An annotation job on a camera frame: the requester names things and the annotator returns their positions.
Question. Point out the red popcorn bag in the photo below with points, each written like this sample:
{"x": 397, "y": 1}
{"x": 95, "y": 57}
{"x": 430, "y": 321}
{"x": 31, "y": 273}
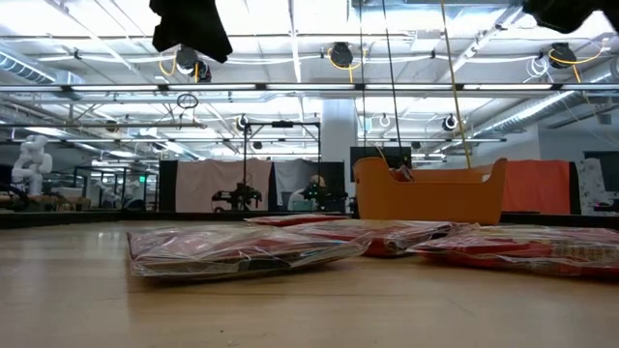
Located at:
{"x": 295, "y": 220}
{"x": 402, "y": 175}
{"x": 387, "y": 239}
{"x": 522, "y": 251}
{"x": 232, "y": 251}

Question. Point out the orange plastic basket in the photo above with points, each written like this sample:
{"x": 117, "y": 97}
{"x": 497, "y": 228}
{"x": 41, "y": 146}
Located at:
{"x": 435, "y": 198}

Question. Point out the pale pink curtain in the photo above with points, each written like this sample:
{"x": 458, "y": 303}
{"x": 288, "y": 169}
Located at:
{"x": 203, "y": 186}

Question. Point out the black partition panel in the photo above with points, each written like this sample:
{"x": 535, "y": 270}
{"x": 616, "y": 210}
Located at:
{"x": 168, "y": 186}

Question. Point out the orange curtain panel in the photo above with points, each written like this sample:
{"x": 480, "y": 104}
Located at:
{"x": 537, "y": 188}

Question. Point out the white patterned curtain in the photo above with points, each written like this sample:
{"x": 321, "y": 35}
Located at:
{"x": 587, "y": 188}

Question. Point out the grey curtain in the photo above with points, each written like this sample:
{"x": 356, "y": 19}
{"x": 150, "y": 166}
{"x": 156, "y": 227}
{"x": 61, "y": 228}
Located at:
{"x": 290, "y": 176}

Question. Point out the person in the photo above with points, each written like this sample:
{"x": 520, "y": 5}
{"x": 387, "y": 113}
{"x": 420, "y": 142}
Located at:
{"x": 296, "y": 199}

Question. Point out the white humanoid robot figure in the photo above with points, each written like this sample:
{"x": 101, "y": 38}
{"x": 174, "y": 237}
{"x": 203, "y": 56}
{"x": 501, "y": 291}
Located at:
{"x": 33, "y": 164}

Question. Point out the black monitor screen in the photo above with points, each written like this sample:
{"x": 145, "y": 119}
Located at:
{"x": 367, "y": 153}

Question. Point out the black robot with green lights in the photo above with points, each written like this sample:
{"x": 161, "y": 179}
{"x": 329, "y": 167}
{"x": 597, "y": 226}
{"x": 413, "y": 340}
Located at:
{"x": 329, "y": 197}

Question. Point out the silver ceiling air duct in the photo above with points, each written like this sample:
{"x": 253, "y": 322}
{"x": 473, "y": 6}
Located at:
{"x": 24, "y": 70}
{"x": 556, "y": 104}

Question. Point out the black robot workstation frame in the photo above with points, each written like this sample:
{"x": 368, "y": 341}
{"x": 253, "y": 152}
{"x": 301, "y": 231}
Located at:
{"x": 237, "y": 197}

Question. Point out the black aluminium table frame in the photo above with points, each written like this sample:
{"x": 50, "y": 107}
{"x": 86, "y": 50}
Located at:
{"x": 72, "y": 218}

